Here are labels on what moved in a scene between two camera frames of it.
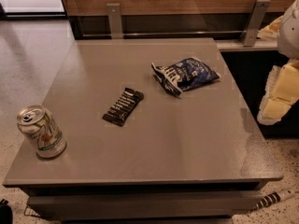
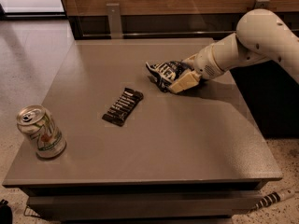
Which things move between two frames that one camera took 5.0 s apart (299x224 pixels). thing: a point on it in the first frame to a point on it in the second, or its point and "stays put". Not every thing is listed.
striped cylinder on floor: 273,198 stays put
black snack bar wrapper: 123,106 stays put
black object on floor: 6,213 stays put
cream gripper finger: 281,91 to 188,80
